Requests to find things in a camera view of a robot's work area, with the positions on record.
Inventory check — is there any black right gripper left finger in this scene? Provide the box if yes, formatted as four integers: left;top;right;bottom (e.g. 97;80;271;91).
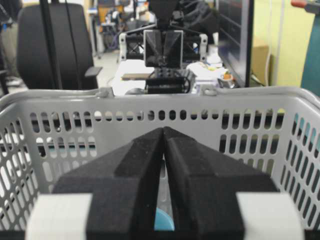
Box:
25;126;165;240

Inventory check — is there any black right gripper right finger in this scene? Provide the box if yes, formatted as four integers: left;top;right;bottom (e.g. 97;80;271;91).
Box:
163;126;306;240

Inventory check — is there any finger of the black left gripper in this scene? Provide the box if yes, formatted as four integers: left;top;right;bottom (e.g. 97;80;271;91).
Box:
145;32;164;66
163;32;181;66

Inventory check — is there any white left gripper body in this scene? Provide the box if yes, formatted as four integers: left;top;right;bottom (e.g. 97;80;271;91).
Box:
118;29;208;68

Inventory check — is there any light blue dustpan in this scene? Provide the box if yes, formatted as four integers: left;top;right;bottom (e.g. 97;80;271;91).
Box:
153;159;175;231

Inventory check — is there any grey plastic shopping basket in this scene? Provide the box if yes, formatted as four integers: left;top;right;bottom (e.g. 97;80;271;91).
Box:
0;86;320;231

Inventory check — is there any white cloth pile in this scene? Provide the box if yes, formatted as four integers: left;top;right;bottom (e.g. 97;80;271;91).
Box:
186;61;227;81

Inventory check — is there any dark monitor screen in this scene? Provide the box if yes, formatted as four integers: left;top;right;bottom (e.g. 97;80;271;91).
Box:
218;0;254;88

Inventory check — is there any black office chair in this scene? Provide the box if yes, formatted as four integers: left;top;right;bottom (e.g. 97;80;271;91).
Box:
16;0;101;91

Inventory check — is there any cardboard box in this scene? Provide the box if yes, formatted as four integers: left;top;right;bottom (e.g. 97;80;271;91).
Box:
251;36;269;86

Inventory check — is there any teal cylinder with red cap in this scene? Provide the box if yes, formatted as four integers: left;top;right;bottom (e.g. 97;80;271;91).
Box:
290;0;320;97

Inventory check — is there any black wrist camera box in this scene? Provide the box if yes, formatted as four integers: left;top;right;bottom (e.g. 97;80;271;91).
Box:
144;67;196;94

